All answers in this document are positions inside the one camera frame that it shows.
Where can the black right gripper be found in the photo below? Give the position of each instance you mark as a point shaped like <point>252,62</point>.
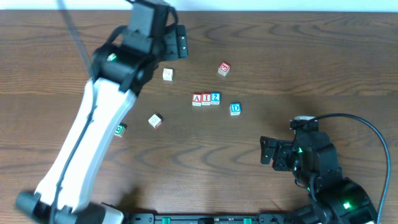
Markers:
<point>280,154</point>

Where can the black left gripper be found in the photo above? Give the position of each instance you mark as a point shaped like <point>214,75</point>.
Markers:
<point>171,45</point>

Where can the red letter A block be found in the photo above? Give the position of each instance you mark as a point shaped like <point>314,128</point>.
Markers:
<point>196,99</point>

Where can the red letter I block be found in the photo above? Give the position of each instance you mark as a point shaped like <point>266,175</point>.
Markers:
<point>206,99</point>

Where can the blue number 2 block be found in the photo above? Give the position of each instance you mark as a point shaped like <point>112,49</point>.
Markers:
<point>215,98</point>

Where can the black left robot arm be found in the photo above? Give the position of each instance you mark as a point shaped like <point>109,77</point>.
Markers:
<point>117,72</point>

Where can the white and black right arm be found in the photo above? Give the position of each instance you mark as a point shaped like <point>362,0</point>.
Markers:
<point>313,161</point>

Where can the plain white wooden block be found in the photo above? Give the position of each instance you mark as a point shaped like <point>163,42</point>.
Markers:
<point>168,74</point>

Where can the blue letter D block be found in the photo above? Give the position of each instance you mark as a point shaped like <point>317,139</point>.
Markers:
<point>235,109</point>

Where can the red letter block tilted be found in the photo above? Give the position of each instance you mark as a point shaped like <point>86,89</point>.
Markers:
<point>224,68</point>

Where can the white block with red side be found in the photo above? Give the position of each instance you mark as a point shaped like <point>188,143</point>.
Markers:
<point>156,120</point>

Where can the green letter B block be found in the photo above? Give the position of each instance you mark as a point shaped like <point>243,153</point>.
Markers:
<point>120,130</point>

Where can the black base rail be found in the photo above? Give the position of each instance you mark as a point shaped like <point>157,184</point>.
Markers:
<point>262,218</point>

